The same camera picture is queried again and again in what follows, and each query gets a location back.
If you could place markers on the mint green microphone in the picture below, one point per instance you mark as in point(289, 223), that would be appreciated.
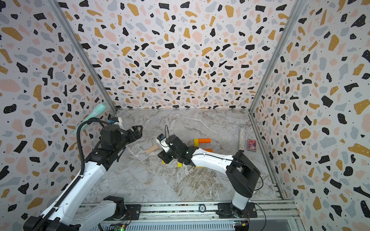
point(97, 111)

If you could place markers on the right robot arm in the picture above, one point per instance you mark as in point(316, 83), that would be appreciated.
point(241, 172)

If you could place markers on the glitter filled clear tube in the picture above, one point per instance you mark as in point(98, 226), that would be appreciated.
point(242, 137)

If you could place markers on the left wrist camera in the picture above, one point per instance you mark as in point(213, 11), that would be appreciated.
point(116, 121)

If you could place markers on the beige wooden block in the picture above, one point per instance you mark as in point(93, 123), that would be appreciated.
point(152, 149)

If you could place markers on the orange block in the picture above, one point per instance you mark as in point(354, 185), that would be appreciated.
point(204, 140)

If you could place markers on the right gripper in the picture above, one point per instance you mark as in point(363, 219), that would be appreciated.
point(165, 158)

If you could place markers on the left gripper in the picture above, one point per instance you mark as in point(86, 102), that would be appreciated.
point(138, 132)

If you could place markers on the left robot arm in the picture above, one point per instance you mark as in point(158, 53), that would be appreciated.
point(60, 215)

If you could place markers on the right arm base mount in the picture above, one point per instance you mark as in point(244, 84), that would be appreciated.
point(227, 210)

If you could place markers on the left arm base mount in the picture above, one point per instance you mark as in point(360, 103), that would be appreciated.
point(127, 212)

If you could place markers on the red playing card box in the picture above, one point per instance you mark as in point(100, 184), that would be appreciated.
point(251, 145)

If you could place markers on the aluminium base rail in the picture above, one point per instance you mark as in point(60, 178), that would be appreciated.
point(201, 216)

